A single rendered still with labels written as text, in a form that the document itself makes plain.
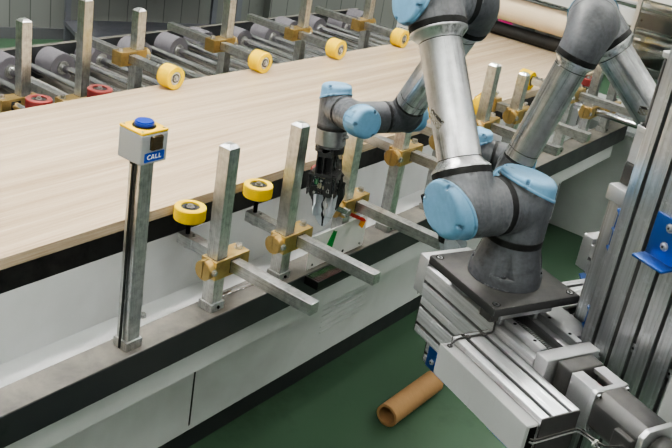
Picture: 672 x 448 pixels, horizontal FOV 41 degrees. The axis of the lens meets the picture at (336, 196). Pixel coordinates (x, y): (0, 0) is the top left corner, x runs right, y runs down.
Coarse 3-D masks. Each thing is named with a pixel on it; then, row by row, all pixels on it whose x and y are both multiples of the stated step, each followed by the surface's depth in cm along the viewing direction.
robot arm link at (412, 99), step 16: (496, 0) 178; (480, 16) 178; (496, 16) 182; (480, 32) 184; (464, 48) 189; (416, 80) 199; (400, 96) 205; (416, 96) 202; (400, 112) 207; (416, 112) 205; (400, 128) 209; (416, 128) 211
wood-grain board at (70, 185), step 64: (320, 64) 362; (384, 64) 378; (512, 64) 414; (0, 128) 249; (64, 128) 256; (192, 128) 273; (256, 128) 282; (0, 192) 213; (64, 192) 219; (192, 192) 230; (0, 256) 186
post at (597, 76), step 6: (594, 72) 378; (600, 72) 376; (594, 78) 378; (600, 78) 378; (594, 84) 379; (600, 84) 380; (588, 90) 381; (594, 90) 380; (582, 120) 386; (588, 120) 385; (582, 126) 387; (588, 126) 388
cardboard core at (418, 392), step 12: (432, 372) 320; (420, 384) 312; (432, 384) 315; (396, 396) 304; (408, 396) 305; (420, 396) 309; (384, 408) 304; (396, 408) 298; (408, 408) 303; (384, 420) 302; (396, 420) 297
